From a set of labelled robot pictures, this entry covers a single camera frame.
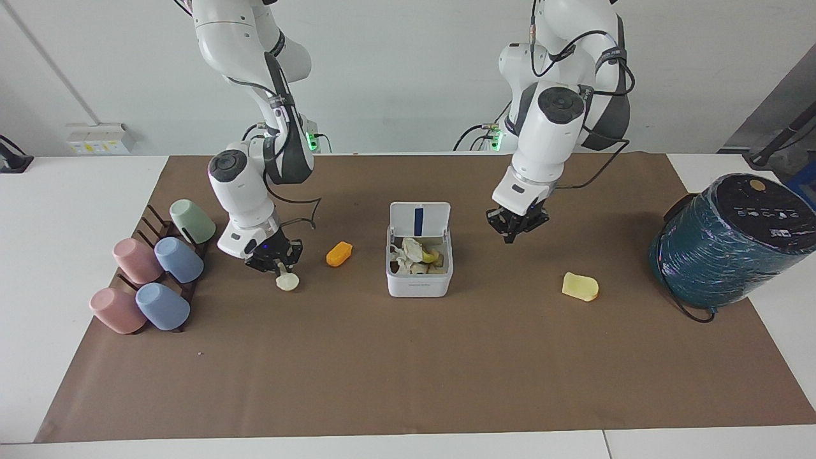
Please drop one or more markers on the white wall socket box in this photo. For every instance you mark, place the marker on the white wall socket box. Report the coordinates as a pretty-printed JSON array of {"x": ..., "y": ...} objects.
[{"x": 100, "y": 139}]

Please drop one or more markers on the pink cup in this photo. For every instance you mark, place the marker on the pink cup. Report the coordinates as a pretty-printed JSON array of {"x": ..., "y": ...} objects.
[
  {"x": 117, "y": 310},
  {"x": 137, "y": 260}
]

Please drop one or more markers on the pale yellow trash piece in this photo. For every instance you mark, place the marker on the pale yellow trash piece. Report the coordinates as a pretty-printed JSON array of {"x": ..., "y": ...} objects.
[{"x": 580, "y": 287}]

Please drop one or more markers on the black stand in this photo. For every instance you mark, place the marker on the black stand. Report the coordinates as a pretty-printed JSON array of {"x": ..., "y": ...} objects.
[
  {"x": 774, "y": 143},
  {"x": 13, "y": 158}
]

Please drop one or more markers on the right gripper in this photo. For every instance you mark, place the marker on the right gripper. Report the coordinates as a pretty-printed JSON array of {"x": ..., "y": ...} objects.
[{"x": 275, "y": 243}]

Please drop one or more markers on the cream trash piece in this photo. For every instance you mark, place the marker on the cream trash piece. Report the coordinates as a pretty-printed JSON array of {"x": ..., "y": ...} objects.
[{"x": 288, "y": 281}]

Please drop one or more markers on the green cup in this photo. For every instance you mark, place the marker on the green cup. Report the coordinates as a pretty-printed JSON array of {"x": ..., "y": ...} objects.
[{"x": 193, "y": 220}]

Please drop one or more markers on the white trash bin with lid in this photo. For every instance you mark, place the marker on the white trash bin with lid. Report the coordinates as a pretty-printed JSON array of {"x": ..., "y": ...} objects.
[{"x": 419, "y": 280}]

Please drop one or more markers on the blue cup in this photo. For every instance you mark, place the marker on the blue cup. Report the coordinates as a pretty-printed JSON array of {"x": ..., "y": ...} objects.
[
  {"x": 163, "y": 306},
  {"x": 180, "y": 259}
]

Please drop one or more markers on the orange trash piece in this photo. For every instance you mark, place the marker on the orange trash piece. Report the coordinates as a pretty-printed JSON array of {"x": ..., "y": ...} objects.
[{"x": 339, "y": 254}]

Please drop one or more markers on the crumpled white paper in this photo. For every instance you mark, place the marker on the crumpled white paper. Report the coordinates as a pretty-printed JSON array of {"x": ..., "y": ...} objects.
[{"x": 408, "y": 254}]

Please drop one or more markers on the small yellow trash piece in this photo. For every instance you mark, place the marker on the small yellow trash piece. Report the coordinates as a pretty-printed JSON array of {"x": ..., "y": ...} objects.
[{"x": 433, "y": 256}]

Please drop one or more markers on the teal wrapped cylinder device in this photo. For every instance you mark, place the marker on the teal wrapped cylinder device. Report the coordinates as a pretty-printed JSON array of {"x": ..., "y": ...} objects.
[{"x": 733, "y": 245}]

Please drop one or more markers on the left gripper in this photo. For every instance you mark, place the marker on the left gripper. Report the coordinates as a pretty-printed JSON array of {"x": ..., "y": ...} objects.
[{"x": 517, "y": 215}]

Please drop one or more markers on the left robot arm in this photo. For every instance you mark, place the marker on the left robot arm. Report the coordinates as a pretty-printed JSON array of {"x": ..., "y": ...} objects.
[{"x": 542, "y": 140}]

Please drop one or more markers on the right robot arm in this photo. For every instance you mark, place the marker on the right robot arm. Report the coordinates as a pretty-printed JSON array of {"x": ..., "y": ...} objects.
[{"x": 242, "y": 191}]

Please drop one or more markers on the dark brown cup rack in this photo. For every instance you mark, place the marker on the dark brown cup rack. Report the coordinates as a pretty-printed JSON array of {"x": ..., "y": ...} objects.
[{"x": 153, "y": 229}]

